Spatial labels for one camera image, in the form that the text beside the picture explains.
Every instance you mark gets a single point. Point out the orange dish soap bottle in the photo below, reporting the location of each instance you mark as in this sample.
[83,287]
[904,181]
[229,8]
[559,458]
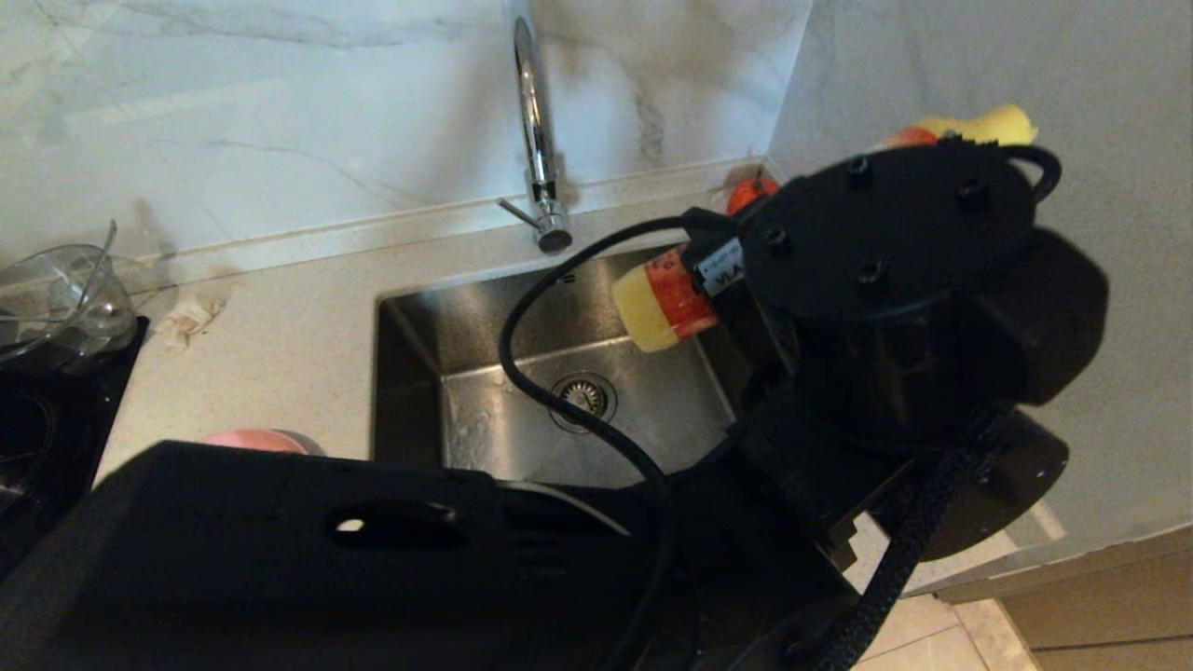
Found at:
[666,298]

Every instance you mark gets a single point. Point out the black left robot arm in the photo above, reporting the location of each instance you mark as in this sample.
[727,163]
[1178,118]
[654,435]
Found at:
[280,559]

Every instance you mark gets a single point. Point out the stainless steel sink basin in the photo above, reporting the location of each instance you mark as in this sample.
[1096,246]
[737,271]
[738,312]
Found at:
[447,373]

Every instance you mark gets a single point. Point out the round metal drain strainer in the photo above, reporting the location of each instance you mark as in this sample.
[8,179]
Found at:
[591,390]

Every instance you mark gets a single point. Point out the chrome gooseneck faucet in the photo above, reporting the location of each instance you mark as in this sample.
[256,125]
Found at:
[536,140]

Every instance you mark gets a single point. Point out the red toy tomato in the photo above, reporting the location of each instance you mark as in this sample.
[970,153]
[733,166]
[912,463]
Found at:
[746,194]

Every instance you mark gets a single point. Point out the pink plate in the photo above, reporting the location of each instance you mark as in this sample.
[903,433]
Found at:
[261,440]

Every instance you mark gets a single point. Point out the crumpled white tissue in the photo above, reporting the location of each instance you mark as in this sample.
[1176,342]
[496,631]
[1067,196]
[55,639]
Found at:
[191,317]

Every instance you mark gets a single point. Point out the clear glass cup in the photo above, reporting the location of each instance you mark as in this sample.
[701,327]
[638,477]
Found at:
[112,321]

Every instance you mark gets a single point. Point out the thin metal spoon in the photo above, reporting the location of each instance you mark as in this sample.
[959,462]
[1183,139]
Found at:
[101,261]

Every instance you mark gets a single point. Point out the black induction cooktop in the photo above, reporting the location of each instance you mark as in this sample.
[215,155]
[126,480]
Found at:
[47,438]

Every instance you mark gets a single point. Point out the clear glass bowl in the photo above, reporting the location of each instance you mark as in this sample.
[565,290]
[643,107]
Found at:
[37,280]

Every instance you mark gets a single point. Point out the light wooden cabinet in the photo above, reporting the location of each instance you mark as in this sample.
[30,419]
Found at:
[1100,606]

